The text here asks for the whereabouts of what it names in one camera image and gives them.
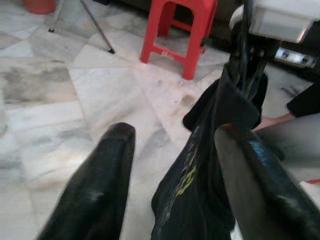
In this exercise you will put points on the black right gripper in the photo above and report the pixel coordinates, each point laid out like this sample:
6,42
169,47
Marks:
257,50

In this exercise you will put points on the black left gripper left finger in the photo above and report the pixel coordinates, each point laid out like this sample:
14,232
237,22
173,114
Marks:
100,187

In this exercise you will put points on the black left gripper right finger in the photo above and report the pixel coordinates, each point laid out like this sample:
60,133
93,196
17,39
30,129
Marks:
262,195

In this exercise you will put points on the black garment yellow-green print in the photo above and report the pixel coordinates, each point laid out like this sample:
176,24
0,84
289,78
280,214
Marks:
190,200

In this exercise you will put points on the person's bare hand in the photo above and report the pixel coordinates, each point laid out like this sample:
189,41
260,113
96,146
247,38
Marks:
273,120

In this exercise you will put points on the red plastic stool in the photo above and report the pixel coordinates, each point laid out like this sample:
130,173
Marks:
155,32

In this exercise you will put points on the silver metal clothes rack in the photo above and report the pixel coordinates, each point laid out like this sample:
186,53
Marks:
99,30

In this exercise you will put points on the red plastic bucket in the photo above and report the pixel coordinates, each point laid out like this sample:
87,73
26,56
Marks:
37,6

